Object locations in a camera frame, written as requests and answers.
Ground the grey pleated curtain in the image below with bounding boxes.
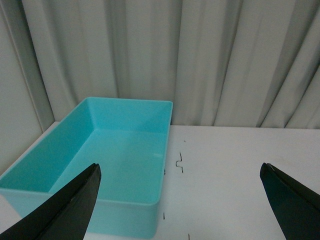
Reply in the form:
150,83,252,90
0,0,320,172

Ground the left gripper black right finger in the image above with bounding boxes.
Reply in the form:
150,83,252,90
259,163,320,240

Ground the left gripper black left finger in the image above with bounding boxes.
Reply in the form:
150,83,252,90
0,163,102,240

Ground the turquoise plastic bin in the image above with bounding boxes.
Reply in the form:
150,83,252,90
0,97,173,239

